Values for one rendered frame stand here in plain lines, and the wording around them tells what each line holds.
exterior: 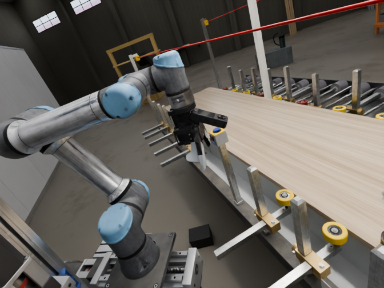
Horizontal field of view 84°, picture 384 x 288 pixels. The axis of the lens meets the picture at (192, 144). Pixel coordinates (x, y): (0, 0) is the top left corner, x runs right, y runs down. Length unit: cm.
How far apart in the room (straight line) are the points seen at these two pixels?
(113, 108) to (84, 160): 36
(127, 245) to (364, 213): 88
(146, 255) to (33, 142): 50
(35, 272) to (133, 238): 27
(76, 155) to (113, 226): 27
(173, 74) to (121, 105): 18
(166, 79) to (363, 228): 86
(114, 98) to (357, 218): 95
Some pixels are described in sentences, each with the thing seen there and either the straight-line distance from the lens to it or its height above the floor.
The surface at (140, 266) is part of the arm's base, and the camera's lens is 86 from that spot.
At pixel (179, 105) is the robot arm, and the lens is 62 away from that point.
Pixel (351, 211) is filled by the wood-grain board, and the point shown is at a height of 90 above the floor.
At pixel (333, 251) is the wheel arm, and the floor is 82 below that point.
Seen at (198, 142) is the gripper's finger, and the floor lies 141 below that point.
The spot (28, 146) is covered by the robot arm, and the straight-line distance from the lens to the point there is 70.
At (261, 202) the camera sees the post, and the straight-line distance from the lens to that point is 109.
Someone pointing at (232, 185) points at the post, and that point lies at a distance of 130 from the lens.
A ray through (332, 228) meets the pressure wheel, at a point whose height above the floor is 91.
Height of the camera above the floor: 169
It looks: 26 degrees down
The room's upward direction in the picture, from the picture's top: 21 degrees counter-clockwise
